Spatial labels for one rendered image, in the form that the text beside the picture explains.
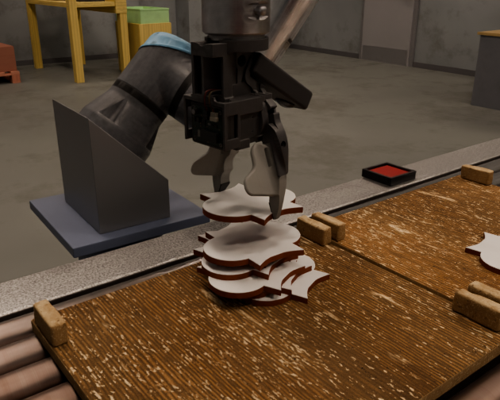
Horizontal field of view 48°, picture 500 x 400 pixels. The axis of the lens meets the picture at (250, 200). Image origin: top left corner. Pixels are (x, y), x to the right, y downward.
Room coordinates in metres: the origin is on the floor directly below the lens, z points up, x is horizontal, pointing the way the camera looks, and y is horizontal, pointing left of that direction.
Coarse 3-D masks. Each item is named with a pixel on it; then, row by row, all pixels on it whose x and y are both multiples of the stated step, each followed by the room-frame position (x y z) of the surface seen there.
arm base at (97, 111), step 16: (112, 96) 1.03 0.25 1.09; (128, 96) 1.03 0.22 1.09; (144, 96) 1.03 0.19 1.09; (80, 112) 1.03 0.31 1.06; (96, 112) 1.00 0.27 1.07; (112, 112) 1.01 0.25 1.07; (128, 112) 1.01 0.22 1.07; (144, 112) 1.02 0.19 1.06; (160, 112) 1.05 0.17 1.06; (112, 128) 0.98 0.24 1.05; (128, 128) 0.99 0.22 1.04; (144, 128) 1.02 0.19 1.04; (128, 144) 0.99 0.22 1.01; (144, 144) 1.01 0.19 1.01; (144, 160) 1.03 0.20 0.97
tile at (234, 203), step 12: (216, 192) 0.69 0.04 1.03; (228, 192) 0.69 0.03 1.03; (240, 192) 0.69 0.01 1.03; (288, 192) 0.70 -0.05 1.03; (204, 204) 0.64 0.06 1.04; (216, 204) 0.65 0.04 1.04; (228, 204) 0.65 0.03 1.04; (240, 204) 0.65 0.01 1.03; (252, 204) 0.65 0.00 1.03; (264, 204) 0.65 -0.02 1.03; (288, 204) 0.65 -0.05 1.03; (216, 216) 0.61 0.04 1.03; (228, 216) 0.61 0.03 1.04; (240, 216) 0.61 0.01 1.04; (252, 216) 0.61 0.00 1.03; (264, 216) 0.61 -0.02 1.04
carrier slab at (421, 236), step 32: (416, 192) 0.95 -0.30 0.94; (448, 192) 0.95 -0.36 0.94; (480, 192) 0.95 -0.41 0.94; (352, 224) 0.81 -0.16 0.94; (384, 224) 0.81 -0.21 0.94; (416, 224) 0.81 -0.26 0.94; (448, 224) 0.81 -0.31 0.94; (480, 224) 0.81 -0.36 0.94; (384, 256) 0.70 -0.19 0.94; (416, 256) 0.70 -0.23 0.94; (448, 256) 0.70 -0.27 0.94; (448, 288) 0.61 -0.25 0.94
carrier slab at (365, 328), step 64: (320, 256) 0.70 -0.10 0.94; (64, 320) 0.54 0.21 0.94; (128, 320) 0.54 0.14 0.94; (192, 320) 0.54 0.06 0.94; (256, 320) 0.54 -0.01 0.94; (320, 320) 0.54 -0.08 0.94; (384, 320) 0.54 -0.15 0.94; (448, 320) 0.54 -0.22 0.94; (128, 384) 0.44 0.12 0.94; (192, 384) 0.44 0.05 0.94; (256, 384) 0.44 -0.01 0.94; (320, 384) 0.44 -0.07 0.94; (384, 384) 0.44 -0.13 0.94; (448, 384) 0.44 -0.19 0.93
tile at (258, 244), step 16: (240, 224) 0.70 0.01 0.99; (272, 224) 0.70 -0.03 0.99; (208, 240) 0.65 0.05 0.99; (224, 240) 0.65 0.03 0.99; (240, 240) 0.65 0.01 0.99; (256, 240) 0.65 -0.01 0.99; (272, 240) 0.65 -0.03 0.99; (288, 240) 0.65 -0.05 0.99; (208, 256) 0.61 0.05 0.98; (224, 256) 0.60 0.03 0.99; (240, 256) 0.60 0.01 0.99; (256, 256) 0.60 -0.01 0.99; (272, 256) 0.60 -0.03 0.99; (288, 256) 0.62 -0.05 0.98
